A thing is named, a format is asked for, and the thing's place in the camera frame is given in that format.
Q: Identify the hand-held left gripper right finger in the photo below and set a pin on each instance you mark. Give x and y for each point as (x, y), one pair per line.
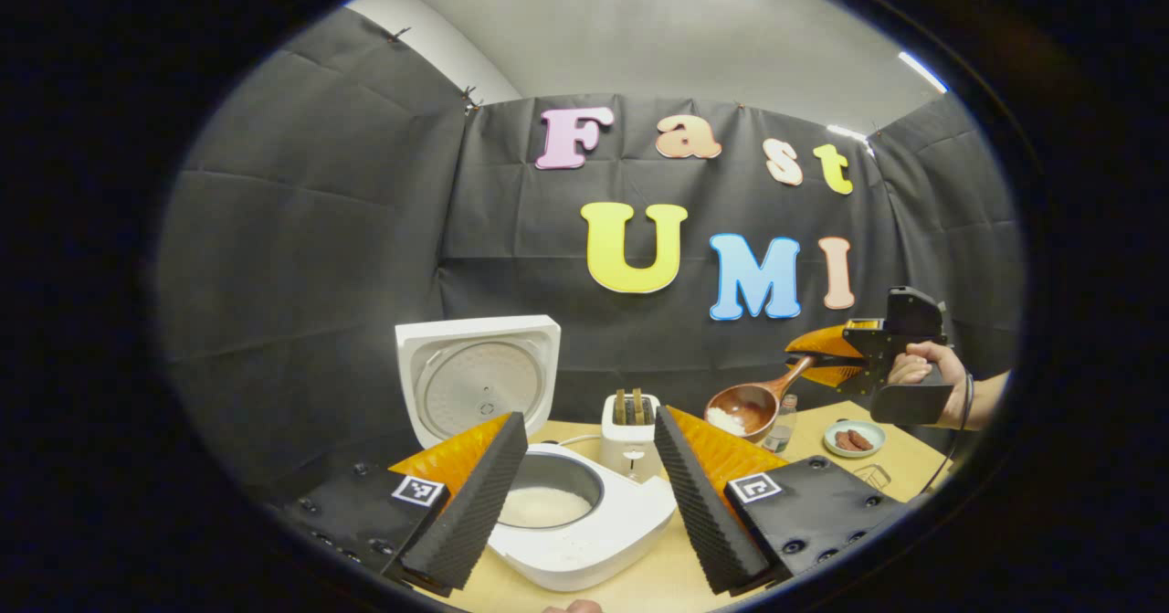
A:
(699, 522)

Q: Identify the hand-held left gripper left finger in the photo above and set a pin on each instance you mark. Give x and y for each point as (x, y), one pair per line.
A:
(470, 522)

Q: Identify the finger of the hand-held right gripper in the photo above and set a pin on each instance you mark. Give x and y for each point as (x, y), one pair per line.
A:
(831, 375)
(831, 341)

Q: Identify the white rice cooker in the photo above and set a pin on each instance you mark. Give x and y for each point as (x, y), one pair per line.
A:
(621, 522)

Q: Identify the brown wooden spoon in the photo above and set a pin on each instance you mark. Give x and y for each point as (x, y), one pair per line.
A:
(744, 407)

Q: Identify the pale green plate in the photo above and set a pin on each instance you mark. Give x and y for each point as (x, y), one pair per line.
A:
(868, 426)

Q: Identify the red meat piece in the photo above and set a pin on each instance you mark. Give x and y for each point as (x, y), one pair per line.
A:
(862, 439)
(844, 440)

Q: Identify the small glass bottle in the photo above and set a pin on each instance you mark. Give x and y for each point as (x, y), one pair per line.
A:
(782, 426)

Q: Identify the white toaster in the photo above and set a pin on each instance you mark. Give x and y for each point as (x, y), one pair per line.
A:
(630, 449)

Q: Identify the brown bread slice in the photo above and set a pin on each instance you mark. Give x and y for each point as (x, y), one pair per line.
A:
(621, 407)
(643, 406)

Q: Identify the ceiling light panel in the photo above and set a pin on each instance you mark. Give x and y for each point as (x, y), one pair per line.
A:
(922, 71)

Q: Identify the black backdrop cloth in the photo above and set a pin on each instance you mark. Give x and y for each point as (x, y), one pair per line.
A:
(329, 229)

